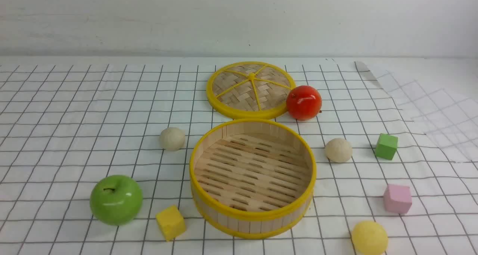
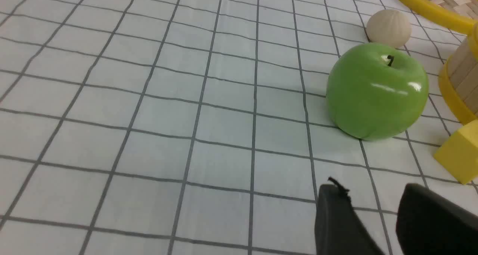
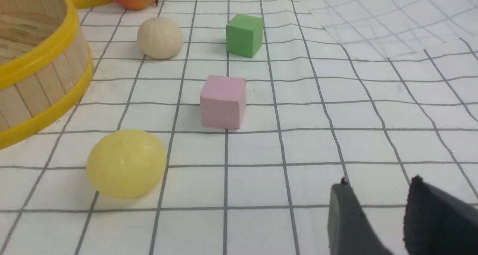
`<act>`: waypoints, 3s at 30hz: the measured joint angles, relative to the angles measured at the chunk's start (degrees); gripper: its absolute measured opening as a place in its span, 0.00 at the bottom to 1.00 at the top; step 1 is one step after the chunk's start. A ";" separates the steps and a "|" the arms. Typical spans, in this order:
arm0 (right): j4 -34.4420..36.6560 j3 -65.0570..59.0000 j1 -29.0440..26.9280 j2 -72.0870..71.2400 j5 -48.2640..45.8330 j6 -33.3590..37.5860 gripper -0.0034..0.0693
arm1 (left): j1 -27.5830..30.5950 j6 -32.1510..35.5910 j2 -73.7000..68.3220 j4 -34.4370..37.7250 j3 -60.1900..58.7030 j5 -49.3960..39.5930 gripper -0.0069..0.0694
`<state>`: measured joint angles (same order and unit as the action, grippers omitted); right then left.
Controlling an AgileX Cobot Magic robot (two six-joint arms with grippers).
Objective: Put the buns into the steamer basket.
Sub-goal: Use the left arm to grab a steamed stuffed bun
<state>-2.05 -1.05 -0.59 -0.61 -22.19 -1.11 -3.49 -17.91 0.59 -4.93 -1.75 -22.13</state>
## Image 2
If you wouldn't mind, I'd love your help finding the yellow bamboo steamer lid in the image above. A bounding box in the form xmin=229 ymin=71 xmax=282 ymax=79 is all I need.
xmin=399 ymin=0 xmax=477 ymax=34

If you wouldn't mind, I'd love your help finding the green apple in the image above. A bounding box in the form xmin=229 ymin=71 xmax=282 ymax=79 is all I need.
xmin=326 ymin=43 xmax=429 ymax=141

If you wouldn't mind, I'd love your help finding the white ribbed bun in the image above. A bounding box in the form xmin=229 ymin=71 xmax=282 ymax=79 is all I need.
xmin=366 ymin=9 xmax=412 ymax=49

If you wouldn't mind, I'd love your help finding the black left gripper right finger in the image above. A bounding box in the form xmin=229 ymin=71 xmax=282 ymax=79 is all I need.
xmin=396 ymin=183 xmax=478 ymax=255

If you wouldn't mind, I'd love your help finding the white grid tablecloth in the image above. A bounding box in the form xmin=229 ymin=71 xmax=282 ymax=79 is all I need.
xmin=0 ymin=0 xmax=477 ymax=255

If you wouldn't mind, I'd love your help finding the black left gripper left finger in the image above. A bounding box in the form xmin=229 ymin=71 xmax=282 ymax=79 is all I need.
xmin=314 ymin=177 xmax=384 ymax=255

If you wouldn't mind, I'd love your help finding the yellow cube block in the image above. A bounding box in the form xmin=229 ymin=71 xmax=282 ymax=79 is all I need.
xmin=433 ymin=119 xmax=478 ymax=185

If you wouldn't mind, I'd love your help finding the yellow bamboo steamer tray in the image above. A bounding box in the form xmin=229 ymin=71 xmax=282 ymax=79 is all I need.
xmin=439 ymin=24 xmax=478 ymax=125

